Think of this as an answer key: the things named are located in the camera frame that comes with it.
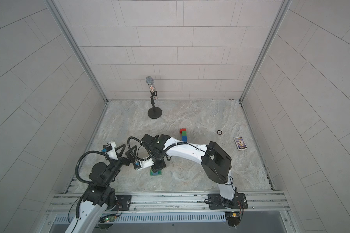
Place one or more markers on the controller board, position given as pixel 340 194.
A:
pixel 108 219
pixel 233 218

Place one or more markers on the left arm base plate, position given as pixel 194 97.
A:
pixel 119 203

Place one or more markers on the vented cable duct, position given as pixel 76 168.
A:
pixel 171 217

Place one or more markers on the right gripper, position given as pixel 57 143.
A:
pixel 157 166

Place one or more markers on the black microphone stand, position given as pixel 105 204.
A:
pixel 154 112

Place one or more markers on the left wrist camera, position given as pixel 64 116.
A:
pixel 109 149

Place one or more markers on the glitter microphone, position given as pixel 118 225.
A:
pixel 150 81

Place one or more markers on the left controller board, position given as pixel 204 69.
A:
pixel 108 219

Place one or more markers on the right controller board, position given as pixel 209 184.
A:
pixel 233 218

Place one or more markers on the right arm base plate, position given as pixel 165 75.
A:
pixel 216 202

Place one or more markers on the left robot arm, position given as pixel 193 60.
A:
pixel 99 196

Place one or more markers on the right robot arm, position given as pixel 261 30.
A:
pixel 215 162

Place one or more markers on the red small lego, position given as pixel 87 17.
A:
pixel 182 130

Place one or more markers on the green long lego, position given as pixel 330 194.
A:
pixel 158 173

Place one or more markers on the playing card box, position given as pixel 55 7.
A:
pixel 240 143

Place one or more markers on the aluminium front rail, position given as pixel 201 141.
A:
pixel 157 202

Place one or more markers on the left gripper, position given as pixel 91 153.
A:
pixel 129 160

